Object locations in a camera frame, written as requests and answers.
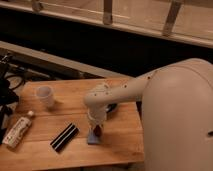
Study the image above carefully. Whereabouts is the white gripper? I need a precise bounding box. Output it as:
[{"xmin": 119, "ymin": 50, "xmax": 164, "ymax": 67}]
[{"xmin": 87, "ymin": 107, "xmax": 107, "ymax": 133}]

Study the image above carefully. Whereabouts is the red pepper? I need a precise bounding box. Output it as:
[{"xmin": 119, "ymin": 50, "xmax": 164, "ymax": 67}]
[{"xmin": 93, "ymin": 125, "xmax": 102, "ymax": 137}]

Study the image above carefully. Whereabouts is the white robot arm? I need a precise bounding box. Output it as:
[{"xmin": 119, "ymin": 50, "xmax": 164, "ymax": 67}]
[{"xmin": 84, "ymin": 58, "xmax": 213, "ymax": 171}]

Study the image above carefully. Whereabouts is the dark round bowl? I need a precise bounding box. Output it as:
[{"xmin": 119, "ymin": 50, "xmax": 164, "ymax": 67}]
[{"xmin": 106, "ymin": 103, "xmax": 117, "ymax": 113}]

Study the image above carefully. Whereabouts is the black striped box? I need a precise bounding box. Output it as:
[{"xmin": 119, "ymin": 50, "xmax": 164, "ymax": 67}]
[{"xmin": 50, "ymin": 123, "xmax": 79, "ymax": 152}]

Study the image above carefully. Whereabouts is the wooden table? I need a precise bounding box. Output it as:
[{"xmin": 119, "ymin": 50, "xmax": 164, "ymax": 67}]
[{"xmin": 0, "ymin": 79, "xmax": 143, "ymax": 171}]

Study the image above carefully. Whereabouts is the white tube bottle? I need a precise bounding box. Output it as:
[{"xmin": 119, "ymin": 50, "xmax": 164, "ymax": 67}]
[{"xmin": 2, "ymin": 111, "xmax": 35, "ymax": 148}]

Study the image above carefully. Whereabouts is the black equipment with cables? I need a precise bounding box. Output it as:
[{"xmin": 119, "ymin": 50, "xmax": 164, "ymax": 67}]
[{"xmin": 0, "ymin": 53, "xmax": 25, "ymax": 145}]

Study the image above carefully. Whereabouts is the metal railing frame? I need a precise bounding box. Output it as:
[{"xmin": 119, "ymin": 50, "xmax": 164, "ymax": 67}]
[{"xmin": 0, "ymin": 0, "xmax": 213, "ymax": 49}]

